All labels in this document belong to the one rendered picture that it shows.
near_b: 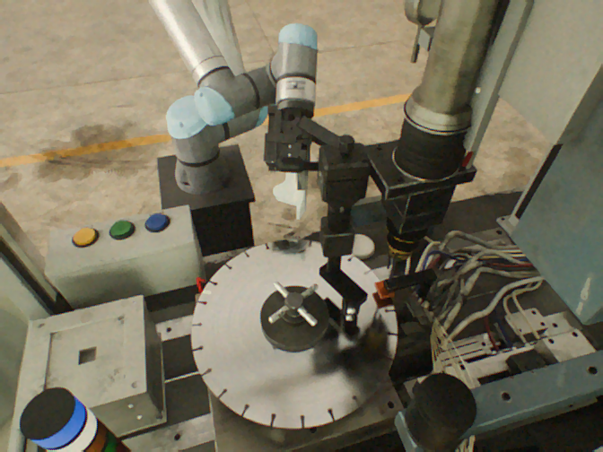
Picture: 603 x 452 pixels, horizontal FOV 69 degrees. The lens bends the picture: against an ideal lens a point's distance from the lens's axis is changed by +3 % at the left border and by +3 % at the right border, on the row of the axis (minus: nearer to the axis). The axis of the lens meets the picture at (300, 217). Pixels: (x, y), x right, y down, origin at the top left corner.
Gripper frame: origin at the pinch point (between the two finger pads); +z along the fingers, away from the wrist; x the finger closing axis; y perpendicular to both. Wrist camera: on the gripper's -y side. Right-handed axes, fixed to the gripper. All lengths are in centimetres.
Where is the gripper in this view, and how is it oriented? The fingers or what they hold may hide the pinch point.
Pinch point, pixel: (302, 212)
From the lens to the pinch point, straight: 77.2
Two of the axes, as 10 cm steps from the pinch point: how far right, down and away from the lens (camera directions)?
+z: -0.4, 9.9, -1.4
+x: -0.5, -1.4, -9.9
